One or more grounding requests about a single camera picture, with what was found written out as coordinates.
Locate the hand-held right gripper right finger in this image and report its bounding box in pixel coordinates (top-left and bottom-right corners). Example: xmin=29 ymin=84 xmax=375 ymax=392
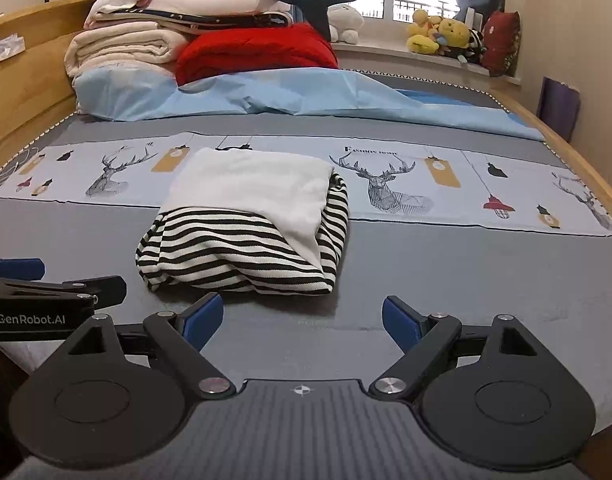
xmin=368 ymin=295 xmax=554 ymax=402

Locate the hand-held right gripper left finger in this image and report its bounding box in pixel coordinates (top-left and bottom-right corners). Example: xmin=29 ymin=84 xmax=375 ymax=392
xmin=61 ymin=291 xmax=238 ymax=402

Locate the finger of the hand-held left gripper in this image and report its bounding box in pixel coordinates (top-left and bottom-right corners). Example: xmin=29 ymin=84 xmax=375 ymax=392
xmin=0 ymin=258 xmax=46 ymax=282
xmin=0 ymin=275 xmax=128 ymax=307

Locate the striped hooded shirt white vest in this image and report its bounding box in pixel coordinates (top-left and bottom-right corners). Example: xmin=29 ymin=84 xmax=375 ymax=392
xmin=135 ymin=147 xmax=350 ymax=297

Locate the tissue pack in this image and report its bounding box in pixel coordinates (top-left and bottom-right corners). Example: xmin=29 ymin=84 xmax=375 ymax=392
xmin=0 ymin=34 xmax=26 ymax=63

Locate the cream folded quilt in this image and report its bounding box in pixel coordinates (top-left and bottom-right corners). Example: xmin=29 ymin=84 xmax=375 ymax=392
xmin=65 ymin=27 xmax=192 ymax=81

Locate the light blue sheet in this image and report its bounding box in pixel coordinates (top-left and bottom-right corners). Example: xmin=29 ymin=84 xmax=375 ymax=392
xmin=73 ymin=66 xmax=546 ymax=142

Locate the purple bag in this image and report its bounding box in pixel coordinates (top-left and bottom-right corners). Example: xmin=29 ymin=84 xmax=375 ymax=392
xmin=536 ymin=77 xmax=582 ymax=143

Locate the red blanket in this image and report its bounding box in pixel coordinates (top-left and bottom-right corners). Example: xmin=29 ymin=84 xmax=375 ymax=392
xmin=175 ymin=22 xmax=339 ymax=86

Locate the dark striped plush toy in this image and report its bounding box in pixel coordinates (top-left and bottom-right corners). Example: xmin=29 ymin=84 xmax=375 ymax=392
xmin=451 ymin=30 xmax=487 ymax=66

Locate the yellow duck plush toy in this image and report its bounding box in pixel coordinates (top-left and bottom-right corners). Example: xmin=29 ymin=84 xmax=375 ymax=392
xmin=406 ymin=10 xmax=441 ymax=56

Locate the yellow bear plush toy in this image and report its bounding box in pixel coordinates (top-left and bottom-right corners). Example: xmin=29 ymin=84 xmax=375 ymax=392
xmin=436 ymin=19 xmax=472 ymax=52

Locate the red patterned cushion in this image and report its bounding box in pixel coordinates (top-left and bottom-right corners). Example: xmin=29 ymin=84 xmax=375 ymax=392
xmin=481 ymin=10 xmax=522 ymax=77

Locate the navy patterned folded blanket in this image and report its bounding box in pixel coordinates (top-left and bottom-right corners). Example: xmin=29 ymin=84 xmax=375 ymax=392
xmin=93 ymin=7 xmax=294 ymax=36

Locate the white folded blanket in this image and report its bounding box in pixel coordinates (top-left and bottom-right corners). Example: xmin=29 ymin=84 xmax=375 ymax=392
xmin=153 ymin=0 xmax=292 ymax=16

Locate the white plush toy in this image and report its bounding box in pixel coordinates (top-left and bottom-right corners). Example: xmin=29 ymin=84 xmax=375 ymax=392
xmin=326 ymin=4 xmax=365 ymax=43

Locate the wooden bed frame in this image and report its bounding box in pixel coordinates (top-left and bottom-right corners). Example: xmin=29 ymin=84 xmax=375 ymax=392
xmin=0 ymin=0 xmax=612 ymax=233

